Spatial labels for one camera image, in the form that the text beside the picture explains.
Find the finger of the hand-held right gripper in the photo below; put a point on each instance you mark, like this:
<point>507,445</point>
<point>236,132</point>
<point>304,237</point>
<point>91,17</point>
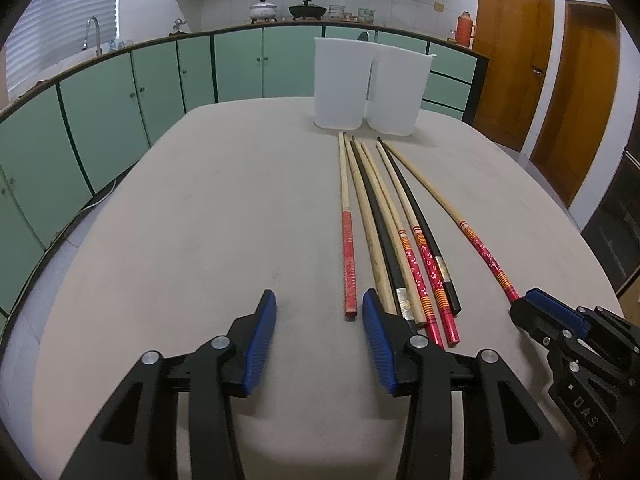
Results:
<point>552,310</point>

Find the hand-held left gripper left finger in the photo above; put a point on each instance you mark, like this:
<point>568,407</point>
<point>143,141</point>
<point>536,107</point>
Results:
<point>260,345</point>

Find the white plastic container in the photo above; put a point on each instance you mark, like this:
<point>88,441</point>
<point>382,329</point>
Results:
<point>340,85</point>
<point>397,90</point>

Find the green kitchen base cabinets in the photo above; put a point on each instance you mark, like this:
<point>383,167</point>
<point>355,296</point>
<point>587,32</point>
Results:
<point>100,95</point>

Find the dark glass cabinet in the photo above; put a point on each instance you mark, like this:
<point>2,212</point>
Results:
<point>620,220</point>

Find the white cooking pot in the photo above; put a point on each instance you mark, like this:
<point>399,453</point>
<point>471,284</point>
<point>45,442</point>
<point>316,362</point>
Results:
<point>263,11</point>

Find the red thermos flask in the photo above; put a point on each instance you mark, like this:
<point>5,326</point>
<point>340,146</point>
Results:
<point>465,30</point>

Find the black cooking pot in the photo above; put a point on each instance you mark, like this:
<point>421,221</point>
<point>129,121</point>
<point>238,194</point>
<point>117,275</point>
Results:
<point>307,10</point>

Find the wooden door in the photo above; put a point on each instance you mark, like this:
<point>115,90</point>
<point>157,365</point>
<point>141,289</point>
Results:
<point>505,60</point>
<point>575,110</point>

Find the black chopstick with silver band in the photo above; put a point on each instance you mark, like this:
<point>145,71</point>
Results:
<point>426,239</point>
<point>382,245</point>

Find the small metal teapot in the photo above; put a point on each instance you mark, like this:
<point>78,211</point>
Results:
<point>178,25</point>

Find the metal kitchen faucet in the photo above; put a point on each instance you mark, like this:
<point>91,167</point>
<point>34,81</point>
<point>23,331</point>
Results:
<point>99,40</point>

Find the window blinds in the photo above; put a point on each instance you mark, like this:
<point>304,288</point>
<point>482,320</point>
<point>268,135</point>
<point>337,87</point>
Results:
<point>65,10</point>

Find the stack of bowls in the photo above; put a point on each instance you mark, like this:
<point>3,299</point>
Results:
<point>336,11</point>
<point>366,14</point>

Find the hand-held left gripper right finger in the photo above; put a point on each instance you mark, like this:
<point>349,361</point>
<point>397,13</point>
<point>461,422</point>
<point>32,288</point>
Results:
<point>377,345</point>

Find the plain wooden chopstick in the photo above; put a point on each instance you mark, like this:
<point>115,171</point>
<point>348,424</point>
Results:
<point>420,314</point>
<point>367,240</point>

